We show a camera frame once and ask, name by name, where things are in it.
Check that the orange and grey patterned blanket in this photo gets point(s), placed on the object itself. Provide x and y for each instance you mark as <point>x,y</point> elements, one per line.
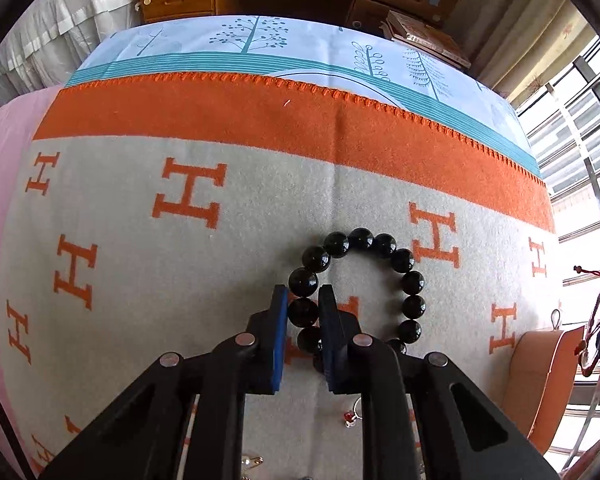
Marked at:
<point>260,240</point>

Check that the pink bed sheet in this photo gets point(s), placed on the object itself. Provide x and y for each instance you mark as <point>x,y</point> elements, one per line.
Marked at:
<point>5,170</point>

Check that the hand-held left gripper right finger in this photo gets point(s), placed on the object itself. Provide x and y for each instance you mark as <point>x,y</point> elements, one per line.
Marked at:
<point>330,345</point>

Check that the light blue tree-print sheet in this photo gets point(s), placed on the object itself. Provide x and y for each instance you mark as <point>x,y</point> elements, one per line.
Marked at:
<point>305,45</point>

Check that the metal window grille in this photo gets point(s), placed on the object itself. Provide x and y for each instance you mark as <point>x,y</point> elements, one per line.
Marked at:
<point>585,125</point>

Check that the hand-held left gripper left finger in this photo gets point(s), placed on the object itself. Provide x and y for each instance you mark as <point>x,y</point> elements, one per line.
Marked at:
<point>279,340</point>

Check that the beige curtain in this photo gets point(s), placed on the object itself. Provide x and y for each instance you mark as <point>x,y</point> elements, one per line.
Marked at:
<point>530,50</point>

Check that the orange jewelry box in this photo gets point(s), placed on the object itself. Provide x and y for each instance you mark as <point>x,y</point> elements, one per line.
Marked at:
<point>535,375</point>

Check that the white lace furniture cover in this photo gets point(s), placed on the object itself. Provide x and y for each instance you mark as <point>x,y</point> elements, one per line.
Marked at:
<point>55,25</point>

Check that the stack of books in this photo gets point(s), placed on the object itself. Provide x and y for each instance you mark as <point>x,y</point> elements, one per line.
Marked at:
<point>422,35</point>

